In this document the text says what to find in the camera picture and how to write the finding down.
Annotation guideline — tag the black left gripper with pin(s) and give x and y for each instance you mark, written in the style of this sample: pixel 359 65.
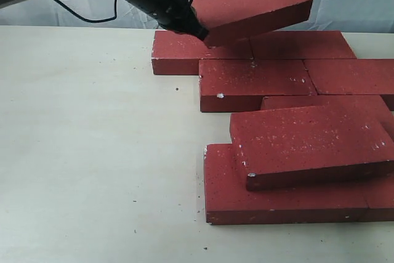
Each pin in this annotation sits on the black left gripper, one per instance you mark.
pixel 163 1

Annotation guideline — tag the red brick moved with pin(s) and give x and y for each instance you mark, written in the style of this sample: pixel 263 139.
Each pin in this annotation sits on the red brick moved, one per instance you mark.
pixel 228 21
pixel 241 85

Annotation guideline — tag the red brick back left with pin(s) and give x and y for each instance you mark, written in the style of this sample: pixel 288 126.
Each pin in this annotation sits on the red brick back left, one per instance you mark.
pixel 176 54

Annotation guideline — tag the red brick back right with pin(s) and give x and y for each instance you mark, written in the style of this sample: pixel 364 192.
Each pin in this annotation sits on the red brick back right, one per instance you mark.
pixel 288 45

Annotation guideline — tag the red brick middle right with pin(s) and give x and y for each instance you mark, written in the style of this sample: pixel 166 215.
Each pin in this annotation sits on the red brick middle right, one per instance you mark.
pixel 351 76

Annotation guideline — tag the red brick third row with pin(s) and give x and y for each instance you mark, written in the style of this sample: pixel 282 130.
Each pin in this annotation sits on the red brick third row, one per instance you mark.
pixel 369 104

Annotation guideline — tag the red brick tilted front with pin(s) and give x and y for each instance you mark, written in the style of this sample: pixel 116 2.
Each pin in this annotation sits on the red brick tilted front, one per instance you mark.
pixel 301 146

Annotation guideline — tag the red brick front left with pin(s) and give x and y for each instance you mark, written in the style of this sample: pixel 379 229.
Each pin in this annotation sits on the red brick front left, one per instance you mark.
pixel 227 202

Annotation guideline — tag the red brick front right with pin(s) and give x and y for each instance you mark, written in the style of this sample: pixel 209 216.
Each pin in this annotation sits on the red brick front right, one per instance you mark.
pixel 378 195

